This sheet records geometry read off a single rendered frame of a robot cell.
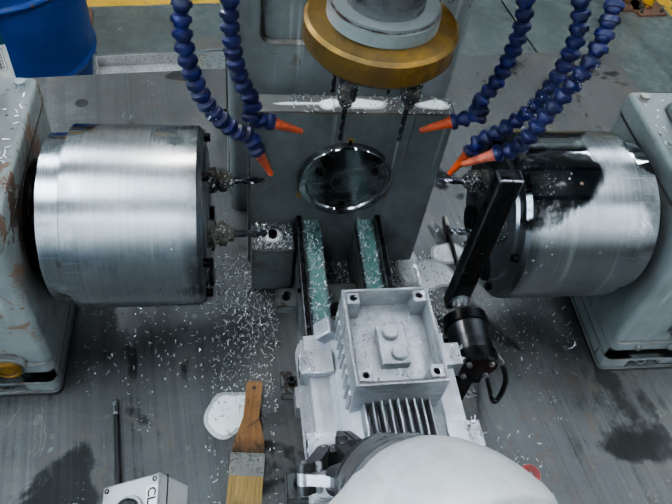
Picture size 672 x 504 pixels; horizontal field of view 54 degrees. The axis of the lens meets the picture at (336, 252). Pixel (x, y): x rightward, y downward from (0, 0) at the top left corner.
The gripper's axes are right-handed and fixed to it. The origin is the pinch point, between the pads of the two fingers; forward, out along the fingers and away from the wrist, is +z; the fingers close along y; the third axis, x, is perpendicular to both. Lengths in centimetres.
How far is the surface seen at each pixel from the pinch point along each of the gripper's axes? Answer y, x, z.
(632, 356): -54, -7, 37
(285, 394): 3.8, -3.2, 36.3
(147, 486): 19.8, 2.8, 3.0
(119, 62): 48, -104, 143
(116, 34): 62, -149, 215
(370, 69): -3.6, -39.4, -1.4
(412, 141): -15, -40, 26
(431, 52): -10.5, -41.7, -1.1
